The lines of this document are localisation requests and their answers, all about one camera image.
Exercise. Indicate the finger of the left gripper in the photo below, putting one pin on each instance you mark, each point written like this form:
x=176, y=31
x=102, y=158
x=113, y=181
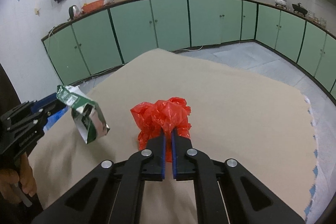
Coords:
x=45, y=108

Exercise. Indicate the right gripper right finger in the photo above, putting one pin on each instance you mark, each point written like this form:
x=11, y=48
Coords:
x=183, y=168

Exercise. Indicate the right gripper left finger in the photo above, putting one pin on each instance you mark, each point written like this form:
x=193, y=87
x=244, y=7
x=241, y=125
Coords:
x=155, y=166

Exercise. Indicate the green milk carton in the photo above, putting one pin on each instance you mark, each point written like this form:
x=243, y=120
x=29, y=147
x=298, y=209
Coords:
x=85, y=112

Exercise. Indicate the red plastic bag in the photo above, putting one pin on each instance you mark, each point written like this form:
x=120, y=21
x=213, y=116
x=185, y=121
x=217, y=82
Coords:
x=162, y=116

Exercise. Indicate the green lower kitchen cabinets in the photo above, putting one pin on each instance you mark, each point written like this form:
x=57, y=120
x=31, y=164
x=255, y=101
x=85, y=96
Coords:
x=114, y=35

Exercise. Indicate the person left hand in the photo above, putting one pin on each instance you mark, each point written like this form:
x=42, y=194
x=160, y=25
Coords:
x=25, y=176

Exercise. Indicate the beige tablecloth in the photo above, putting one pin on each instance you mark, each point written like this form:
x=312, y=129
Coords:
x=235, y=114

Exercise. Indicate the electric kettle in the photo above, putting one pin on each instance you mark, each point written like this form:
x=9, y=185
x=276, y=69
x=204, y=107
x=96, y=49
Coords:
x=74, y=12

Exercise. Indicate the orange basin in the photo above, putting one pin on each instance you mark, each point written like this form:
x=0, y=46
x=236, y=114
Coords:
x=89, y=7

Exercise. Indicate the black wok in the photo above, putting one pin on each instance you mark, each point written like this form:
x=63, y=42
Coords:
x=299, y=9

